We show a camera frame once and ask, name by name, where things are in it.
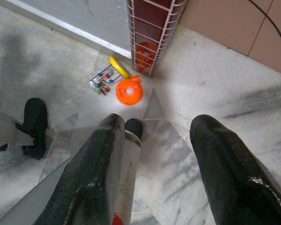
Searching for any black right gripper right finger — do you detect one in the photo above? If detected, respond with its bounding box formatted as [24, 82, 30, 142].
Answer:
[189, 114, 281, 225]

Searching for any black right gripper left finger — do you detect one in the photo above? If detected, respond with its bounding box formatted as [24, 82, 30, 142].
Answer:
[34, 113, 126, 225]

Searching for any orange round toy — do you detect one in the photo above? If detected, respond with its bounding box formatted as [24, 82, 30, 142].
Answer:
[115, 75, 143, 105]

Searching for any colourful bead maze toy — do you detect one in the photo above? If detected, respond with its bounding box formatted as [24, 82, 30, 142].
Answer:
[89, 64, 121, 96]

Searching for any white skirting board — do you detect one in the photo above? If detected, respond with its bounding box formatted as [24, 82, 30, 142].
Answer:
[4, 0, 132, 59]

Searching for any yellow ring toy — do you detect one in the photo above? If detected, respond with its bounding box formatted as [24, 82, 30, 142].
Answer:
[107, 55, 131, 79]

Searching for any black cable on tiles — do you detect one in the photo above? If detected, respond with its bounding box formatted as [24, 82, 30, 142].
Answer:
[249, 0, 281, 62]

